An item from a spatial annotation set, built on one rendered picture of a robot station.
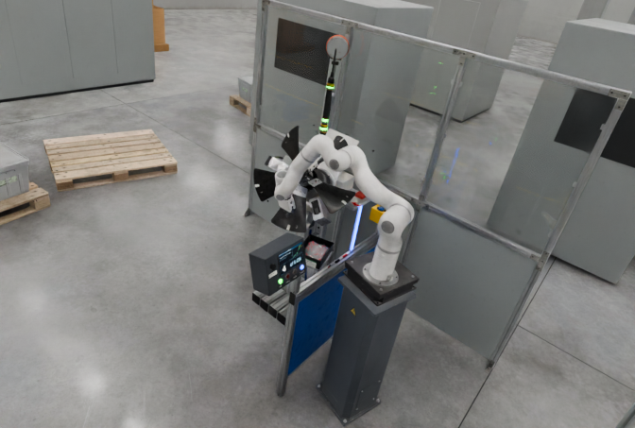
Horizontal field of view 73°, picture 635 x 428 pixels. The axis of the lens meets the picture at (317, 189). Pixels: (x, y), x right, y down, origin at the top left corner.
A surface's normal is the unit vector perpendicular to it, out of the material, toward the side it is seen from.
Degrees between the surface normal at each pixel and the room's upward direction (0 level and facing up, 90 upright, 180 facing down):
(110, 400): 0
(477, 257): 90
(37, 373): 0
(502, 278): 90
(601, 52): 90
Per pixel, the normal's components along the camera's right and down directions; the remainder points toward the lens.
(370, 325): -0.17, 0.47
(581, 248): -0.63, 0.30
